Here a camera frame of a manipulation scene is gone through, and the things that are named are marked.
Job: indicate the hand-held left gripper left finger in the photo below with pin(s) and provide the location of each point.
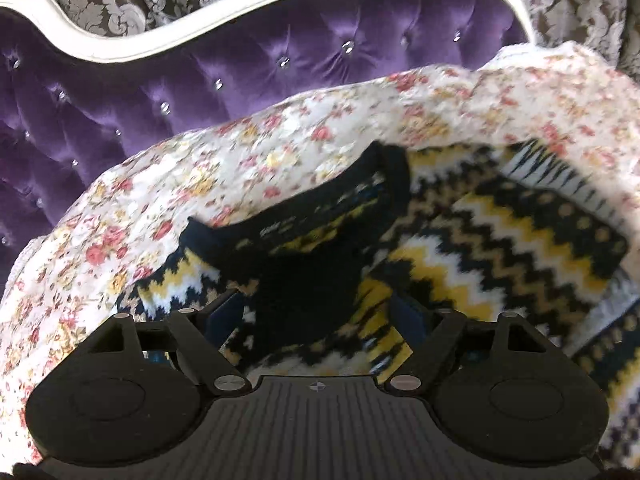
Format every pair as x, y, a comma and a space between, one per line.
226, 320

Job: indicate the purple tufted velvet headboard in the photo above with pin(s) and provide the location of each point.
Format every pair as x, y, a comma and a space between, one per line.
200, 70

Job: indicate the brown damask curtain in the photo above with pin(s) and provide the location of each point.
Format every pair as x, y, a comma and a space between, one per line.
575, 5

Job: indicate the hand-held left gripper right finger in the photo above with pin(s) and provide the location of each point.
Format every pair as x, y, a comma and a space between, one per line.
406, 317

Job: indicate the floral quilted blanket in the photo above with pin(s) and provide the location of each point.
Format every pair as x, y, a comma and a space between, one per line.
280, 135

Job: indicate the yellow black patterned knit sweater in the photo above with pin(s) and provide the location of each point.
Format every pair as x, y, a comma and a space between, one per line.
500, 240

